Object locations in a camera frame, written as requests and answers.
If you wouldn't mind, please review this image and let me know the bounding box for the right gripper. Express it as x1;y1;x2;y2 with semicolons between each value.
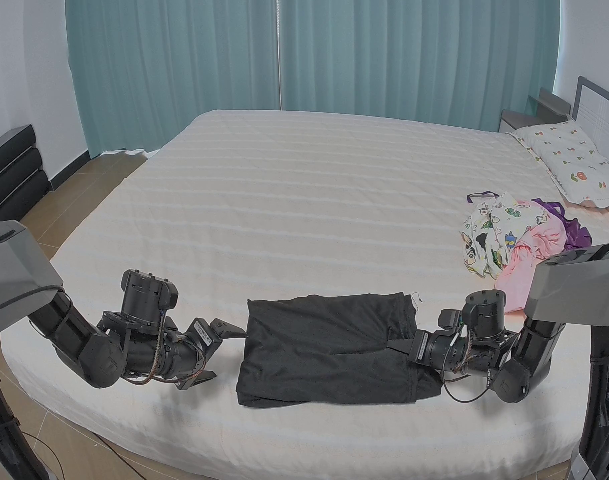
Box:
387;329;459;373

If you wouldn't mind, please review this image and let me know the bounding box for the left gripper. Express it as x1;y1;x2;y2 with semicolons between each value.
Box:
167;319;249;392

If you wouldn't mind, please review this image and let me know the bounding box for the black T-shirt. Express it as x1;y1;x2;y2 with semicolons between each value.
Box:
236;292;443;410

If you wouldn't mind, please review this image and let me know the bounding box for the white printed garment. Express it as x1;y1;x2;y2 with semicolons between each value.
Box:
460;191;531;280

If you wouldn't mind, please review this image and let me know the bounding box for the pink garment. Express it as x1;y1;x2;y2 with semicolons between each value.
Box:
495;199;568;315

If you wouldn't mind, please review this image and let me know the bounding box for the bed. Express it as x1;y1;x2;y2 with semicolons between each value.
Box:
0;75;609;474

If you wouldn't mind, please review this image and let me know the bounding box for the purple garment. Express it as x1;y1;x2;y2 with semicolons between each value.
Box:
532;198;593;254

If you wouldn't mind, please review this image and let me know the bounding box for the white printed pillow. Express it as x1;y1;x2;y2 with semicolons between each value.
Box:
509;120;609;210

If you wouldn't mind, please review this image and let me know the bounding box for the grey bedside table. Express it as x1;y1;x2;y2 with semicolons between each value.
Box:
500;87;573;134

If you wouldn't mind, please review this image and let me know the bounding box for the black chest of drawers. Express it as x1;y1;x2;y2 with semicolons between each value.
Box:
0;124;51;224

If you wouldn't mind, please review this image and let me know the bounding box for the blue-green curtain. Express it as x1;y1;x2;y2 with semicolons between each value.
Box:
66;0;283;160
278;0;560;134

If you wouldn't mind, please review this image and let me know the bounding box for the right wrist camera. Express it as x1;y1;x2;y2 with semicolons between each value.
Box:
437;309;464;332

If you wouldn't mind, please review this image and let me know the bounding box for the black cable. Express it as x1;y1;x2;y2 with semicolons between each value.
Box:
91;432;152;480
20;430;69;480
442;367;491;405

